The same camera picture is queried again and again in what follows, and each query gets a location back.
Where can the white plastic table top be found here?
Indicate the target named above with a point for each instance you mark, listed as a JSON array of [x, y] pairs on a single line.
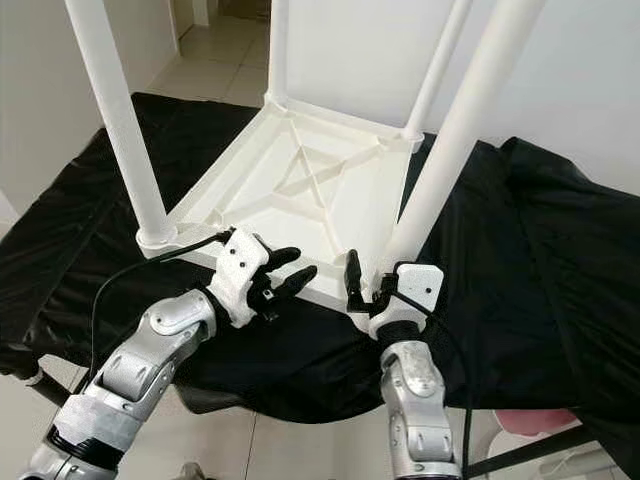
[[290, 190]]

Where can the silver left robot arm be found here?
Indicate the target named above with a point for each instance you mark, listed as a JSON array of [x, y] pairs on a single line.
[[130, 370]]

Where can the dark grey table base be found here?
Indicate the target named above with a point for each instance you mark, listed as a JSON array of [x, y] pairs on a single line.
[[208, 400]]

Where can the black cloth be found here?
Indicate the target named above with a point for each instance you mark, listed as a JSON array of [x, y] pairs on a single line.
[[550, 300]]

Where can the grey robot foot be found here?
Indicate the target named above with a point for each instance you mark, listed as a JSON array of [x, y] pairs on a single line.
[[192, 472]]

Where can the pink stool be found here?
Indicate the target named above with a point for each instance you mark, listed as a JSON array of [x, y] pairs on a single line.
[[540, 422]]

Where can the black metal bar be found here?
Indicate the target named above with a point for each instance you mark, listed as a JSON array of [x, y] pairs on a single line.
[[545, 450]]

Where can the black metal table leg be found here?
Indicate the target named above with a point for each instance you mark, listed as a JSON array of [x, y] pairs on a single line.
[[45, 382]]

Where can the white round stool base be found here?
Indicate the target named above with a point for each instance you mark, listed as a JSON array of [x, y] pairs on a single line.
[[560, 462]]

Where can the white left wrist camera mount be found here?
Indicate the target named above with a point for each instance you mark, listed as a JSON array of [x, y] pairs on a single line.
[[240, 278]]

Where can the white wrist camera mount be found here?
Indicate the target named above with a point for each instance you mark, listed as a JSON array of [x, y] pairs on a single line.
[[240, 278], [415, 293]]

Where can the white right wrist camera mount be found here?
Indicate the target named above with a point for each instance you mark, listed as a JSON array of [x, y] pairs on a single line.
[[415, 293]]

